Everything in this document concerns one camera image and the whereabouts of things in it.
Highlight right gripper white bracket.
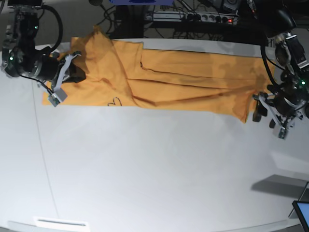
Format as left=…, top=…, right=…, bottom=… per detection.
left=34, top=51, right=86, bottom=107

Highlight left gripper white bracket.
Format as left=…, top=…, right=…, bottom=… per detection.
left=253, top=92, right=309, bottom=140

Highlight orange T-shirt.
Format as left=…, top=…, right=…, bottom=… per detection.
left=42, top=25, right=276, bottom=124

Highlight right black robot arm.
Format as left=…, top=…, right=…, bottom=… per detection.
left=0, top=0, right=85, bottom=106

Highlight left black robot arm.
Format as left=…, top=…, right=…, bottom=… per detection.
left=247, top=0, right=309, bottom=140

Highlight grey tablet stand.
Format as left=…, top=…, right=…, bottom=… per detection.
left=289, top=182, right=309, bottom=220

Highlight tablet with blue screen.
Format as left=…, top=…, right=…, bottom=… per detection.
left=292, top=201, right=309, bottom=232

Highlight white power strip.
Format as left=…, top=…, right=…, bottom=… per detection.
left=145, top=11, right=239, bottom=25

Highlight white flat label strip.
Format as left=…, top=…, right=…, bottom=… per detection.
left=33, top=217, right=88, bottom=227

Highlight black tangled cables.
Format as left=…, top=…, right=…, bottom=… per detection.
left=92, top=4, right=116, bottom=40

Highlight black table frame post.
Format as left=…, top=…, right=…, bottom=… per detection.
left=113, top=5, right=146, bottom=39

